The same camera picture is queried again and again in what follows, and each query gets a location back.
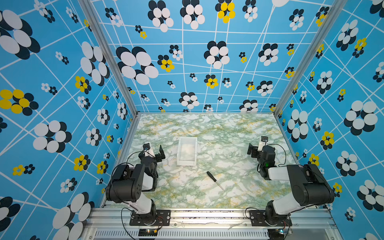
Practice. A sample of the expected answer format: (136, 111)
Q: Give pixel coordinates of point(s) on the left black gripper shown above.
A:
(157, 159)

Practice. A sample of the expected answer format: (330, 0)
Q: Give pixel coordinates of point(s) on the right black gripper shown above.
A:
(255, 151)

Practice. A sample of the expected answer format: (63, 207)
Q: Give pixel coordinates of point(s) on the black handled screwdriver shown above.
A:
(214, 179)

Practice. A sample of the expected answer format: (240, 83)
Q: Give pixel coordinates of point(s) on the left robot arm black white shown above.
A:
(129, 183)

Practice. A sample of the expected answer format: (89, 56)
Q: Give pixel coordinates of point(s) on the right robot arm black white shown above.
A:
(308, 186)

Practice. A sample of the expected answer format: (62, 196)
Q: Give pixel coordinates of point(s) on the clear plastic bin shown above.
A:
(187, 151)

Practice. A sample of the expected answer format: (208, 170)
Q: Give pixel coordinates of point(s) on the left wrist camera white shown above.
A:
(148, 150)

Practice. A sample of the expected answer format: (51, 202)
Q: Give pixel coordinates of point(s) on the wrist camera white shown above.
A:
(148, 150)
(263, 142)

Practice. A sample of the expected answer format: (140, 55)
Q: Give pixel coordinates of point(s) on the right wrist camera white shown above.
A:
(263, 142)

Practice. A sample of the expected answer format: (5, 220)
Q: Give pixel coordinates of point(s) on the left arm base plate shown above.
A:
(159, 218)

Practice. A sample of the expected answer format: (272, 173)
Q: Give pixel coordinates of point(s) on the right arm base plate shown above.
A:
(261, 218)

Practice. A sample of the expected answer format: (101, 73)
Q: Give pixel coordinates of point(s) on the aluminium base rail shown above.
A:
(212, 224)

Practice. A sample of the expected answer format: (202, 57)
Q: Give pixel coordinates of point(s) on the left corner aluminium post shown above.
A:
(107, 52)

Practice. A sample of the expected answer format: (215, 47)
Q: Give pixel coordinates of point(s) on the corner aluminium post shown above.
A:
(107, 52)
(323, 31)

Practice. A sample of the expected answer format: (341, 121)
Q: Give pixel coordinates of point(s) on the right corner aluminium post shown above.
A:
(323, 31)

